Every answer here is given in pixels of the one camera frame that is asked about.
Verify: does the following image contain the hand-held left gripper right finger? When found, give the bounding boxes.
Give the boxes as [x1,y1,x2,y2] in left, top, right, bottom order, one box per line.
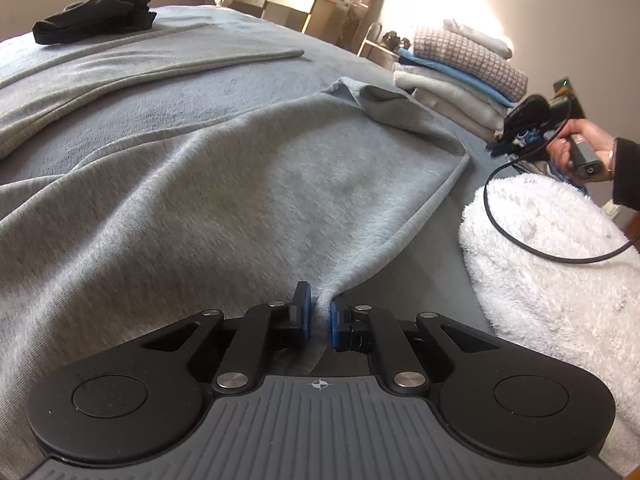
[329,300,501,398]

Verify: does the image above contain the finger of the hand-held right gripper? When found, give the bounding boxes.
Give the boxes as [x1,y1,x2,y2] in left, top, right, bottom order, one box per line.
[486,130,542,158]

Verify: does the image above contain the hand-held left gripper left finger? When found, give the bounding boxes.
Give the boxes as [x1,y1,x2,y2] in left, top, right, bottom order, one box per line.
[140,281,314,396]

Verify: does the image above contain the cream folded clothes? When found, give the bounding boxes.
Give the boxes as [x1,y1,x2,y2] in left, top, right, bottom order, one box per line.
[392,62,511,141]

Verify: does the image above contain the person's right hand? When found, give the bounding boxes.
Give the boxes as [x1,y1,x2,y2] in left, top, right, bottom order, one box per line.
[547,119,617,181]

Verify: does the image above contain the light blue folded cloth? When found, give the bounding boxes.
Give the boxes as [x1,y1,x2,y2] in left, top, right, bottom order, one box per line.
[397,47,516,108]

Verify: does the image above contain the white folded cloth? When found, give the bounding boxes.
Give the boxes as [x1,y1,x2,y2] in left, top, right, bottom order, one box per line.
[442,18,514,59]

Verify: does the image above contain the white fluffy blanket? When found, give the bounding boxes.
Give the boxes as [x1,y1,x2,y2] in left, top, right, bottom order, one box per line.
[459,172,640,476]

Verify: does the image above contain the dark navy garment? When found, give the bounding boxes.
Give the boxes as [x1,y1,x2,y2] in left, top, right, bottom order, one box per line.
[32,0,157,46]

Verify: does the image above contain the black cable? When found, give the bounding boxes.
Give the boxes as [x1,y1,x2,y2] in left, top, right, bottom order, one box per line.
[485,125,636,264]

